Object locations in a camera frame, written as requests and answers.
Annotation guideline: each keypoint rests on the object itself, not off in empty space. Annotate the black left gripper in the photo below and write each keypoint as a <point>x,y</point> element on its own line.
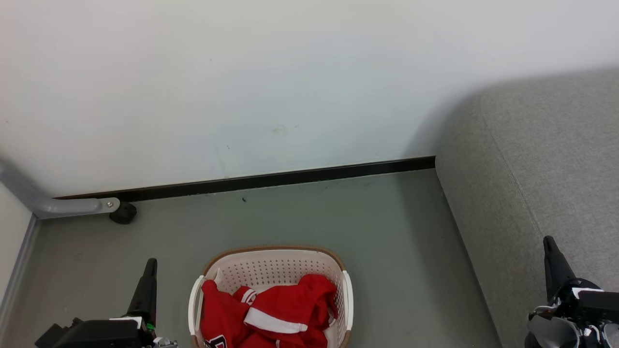
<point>96,334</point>

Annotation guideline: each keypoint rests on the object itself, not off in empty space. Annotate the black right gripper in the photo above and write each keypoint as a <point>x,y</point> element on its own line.
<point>592,302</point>

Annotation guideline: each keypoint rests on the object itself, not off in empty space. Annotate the red and white garment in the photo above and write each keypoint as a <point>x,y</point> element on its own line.
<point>285,304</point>

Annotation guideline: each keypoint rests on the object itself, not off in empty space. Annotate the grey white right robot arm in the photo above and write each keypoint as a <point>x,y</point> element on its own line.
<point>551,333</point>

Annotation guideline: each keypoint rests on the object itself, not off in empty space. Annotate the grey fabric sofa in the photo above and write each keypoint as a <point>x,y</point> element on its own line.
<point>541,183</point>

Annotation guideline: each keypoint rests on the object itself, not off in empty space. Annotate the black caster wheel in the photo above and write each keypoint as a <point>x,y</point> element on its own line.
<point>123,213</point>

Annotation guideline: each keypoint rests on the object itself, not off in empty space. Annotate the cream plastic laundry basket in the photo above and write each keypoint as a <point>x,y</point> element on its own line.
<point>271,268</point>

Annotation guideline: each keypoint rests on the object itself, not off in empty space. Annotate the black baseboard strip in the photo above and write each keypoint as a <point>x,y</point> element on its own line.
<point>290,179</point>

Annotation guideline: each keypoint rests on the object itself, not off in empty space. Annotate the grey wall trim strip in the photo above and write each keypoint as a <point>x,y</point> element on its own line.
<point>17,278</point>

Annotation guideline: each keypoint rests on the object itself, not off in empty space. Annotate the grey metal frame leg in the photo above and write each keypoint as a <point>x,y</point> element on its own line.
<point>48,205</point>

